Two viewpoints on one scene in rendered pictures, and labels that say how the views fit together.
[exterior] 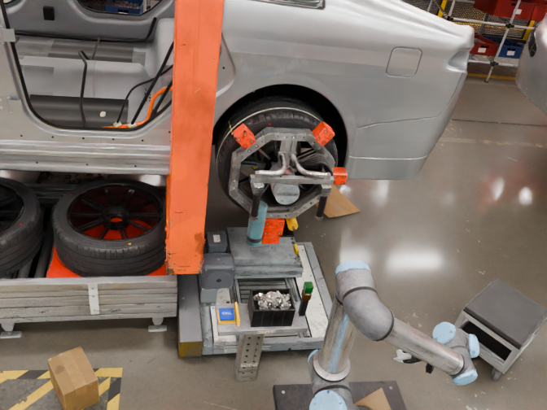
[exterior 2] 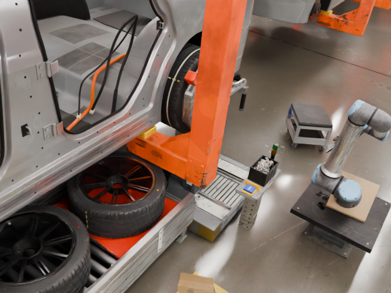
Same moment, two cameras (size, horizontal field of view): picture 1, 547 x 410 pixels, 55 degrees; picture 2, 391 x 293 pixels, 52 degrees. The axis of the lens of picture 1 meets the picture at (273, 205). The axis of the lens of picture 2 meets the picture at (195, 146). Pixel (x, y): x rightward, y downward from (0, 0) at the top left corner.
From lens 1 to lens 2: 201 cm
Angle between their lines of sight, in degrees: 36
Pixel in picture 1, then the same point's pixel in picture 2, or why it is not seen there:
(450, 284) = (260, 122)
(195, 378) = (232, 245)
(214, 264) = not seen: hidden behind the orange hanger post
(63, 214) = (92, 202)
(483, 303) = (303, 117)
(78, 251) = (133, 216)
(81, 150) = (99, 142)
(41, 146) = (75, 153)
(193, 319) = (202, 215)
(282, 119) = not seen: hidden behind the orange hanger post
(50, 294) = (139, 256)
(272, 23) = not seen: outside the picture
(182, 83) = (229, 46)
